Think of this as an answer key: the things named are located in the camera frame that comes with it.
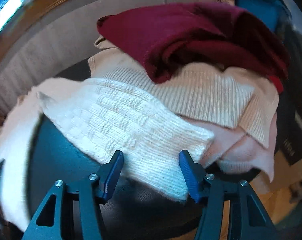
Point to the pink garment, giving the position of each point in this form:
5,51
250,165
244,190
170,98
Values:
236,152

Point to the blue storage box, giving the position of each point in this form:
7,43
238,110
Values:
273,13

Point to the beige ribbed sweater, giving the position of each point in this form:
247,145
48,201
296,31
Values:
232,98

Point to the white knitted sweater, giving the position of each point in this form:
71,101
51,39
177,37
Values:
99,116

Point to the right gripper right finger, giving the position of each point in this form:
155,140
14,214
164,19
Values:
248,219

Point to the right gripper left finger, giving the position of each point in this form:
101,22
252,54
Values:
54,216

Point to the dark red sweater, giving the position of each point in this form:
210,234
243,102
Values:
163,38

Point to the black sofa seat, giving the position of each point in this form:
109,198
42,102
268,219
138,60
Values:
135,211

